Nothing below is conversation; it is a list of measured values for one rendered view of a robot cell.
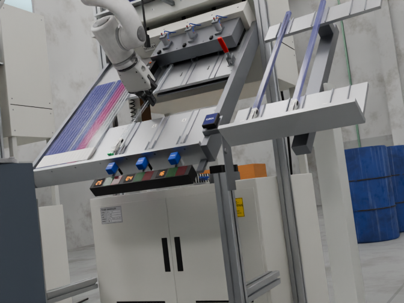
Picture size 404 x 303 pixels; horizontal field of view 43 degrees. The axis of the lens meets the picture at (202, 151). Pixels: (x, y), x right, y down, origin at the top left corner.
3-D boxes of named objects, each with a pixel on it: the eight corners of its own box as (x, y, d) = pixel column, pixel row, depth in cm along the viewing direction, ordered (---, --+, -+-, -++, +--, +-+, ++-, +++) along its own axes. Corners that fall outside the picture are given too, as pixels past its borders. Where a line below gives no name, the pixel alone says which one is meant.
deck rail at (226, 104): (215, 161, 144) (206, 144, 140) (208, 162, 145) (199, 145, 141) (263, 34, 194) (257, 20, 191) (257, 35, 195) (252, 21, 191)
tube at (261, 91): (250, 133, 124) (249, 130, 124) (246, 134, 125) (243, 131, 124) (291, 13, 155) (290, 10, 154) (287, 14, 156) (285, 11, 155)
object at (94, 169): (208, 162, 144) (198, 143, 141) (37, 188, 175) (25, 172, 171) (210, 159, 145) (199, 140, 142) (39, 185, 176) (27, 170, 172)
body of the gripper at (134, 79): (142, 52, 168) (158, 79, 174) (118, 57, 173) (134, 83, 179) (133, 65, 163) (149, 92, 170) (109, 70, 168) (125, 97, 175)
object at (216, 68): (238, 85, 171) (232, 71, 169) (85, 118, 202) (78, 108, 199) (257, 35, 195) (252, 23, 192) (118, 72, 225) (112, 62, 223)
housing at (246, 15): (256, 43, 192) (243, 9, 185) (148, 71, 215) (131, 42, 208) (260, 32, 198) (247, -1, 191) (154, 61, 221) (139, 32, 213)
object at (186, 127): (206, 153, 144) (201, 143, 142) (35, 180, 175) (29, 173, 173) (222, 111, 157) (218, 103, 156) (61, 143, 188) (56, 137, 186)
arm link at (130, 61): (139, 45, 167) (143, 53, 169) (118, 50, 172) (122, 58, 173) (128, 61, 162) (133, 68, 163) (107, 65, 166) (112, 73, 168)
